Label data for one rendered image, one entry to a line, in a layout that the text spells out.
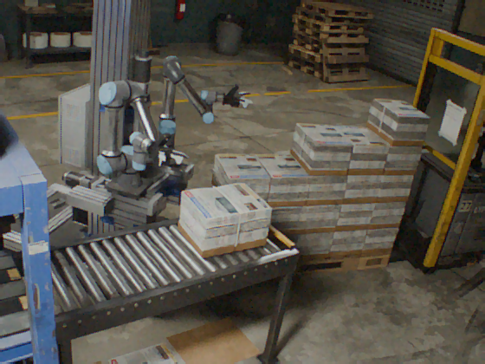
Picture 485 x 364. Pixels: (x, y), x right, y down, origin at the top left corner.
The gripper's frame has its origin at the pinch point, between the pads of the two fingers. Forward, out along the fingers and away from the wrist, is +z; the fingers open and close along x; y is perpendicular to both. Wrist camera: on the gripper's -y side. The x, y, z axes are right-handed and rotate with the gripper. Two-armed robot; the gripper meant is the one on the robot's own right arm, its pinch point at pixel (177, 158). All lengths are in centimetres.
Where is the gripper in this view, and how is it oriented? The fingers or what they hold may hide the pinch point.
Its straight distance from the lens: 255.8
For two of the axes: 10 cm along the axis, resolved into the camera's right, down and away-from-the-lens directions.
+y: -2.3, 9.1, 3.4
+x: -6.7, 1.1, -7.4
